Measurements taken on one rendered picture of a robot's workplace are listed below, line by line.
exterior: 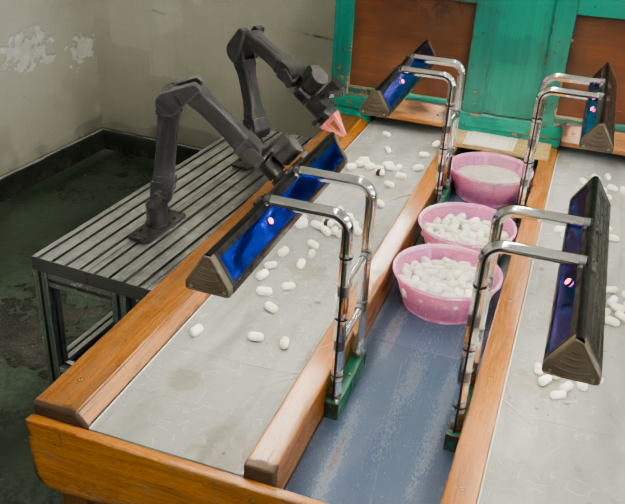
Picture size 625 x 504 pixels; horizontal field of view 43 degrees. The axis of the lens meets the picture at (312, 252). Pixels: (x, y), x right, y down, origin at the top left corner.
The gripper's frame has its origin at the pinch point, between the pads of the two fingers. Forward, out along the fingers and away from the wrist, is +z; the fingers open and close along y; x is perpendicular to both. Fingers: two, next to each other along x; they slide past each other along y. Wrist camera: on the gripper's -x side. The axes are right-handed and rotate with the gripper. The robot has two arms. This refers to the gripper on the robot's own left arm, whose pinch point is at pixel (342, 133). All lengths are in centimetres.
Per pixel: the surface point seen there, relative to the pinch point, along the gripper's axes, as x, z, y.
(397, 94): -29.3, 2.1, -19.5
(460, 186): -13.8, 37.7, 7.2
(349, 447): -11, 42, -115
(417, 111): -7.5, 13.1, 41.0
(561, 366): -62, 42, -129
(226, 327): 6, 11, -96
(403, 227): -12.0, 28.8, -37.6
